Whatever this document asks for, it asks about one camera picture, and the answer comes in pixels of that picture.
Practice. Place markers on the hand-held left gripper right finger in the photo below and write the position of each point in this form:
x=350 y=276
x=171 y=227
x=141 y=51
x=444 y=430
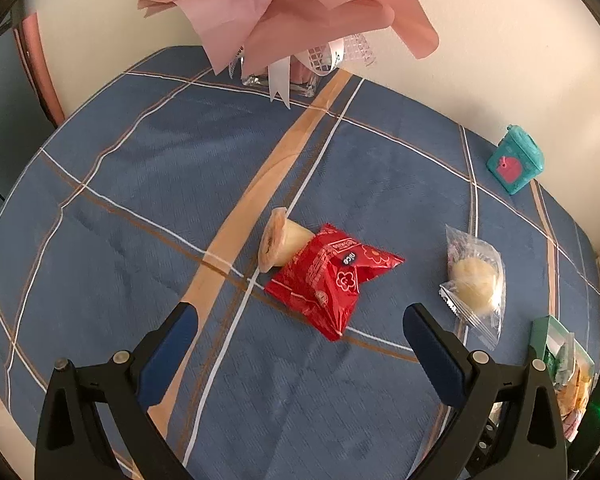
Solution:
x=435 y=355

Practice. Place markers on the green snack box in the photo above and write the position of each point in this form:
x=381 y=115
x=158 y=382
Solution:
x=542 y=332

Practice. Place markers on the clear packet round pale cake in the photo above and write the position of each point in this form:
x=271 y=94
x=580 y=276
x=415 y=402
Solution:
x=472 y=275

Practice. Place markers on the glass vase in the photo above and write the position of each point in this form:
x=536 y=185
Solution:
x=300 y=82

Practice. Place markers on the reddish wooden chair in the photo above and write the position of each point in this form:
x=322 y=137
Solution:
x=35 y=75

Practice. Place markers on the blue plaid tablecloth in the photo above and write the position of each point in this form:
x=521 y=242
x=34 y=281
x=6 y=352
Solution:
x=180 y=170

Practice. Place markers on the pink swiss roll packet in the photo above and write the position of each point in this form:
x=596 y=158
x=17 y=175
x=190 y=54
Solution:
x=572 y=422

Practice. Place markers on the teal toy box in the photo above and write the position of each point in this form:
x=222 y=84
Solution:
x=515 y=165

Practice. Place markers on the dark green snack packet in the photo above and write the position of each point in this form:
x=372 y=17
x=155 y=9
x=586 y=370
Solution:
x=559 y=360

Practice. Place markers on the red flower print packet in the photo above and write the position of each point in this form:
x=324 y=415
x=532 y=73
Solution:
x=330 y=285

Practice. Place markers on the white ribbon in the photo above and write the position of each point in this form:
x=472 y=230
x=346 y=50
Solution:
x=280 y=77

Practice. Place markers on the cream roll snack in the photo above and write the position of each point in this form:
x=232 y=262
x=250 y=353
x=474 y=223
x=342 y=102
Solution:
x=280 y=240

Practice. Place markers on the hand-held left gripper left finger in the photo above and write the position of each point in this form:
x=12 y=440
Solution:
x=172 y=355

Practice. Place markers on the pink paper bouquet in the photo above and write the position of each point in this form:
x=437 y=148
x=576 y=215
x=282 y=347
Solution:
x=290 y=0

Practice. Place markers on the round cracker clear packet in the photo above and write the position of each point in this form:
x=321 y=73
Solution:
x=575 y=390

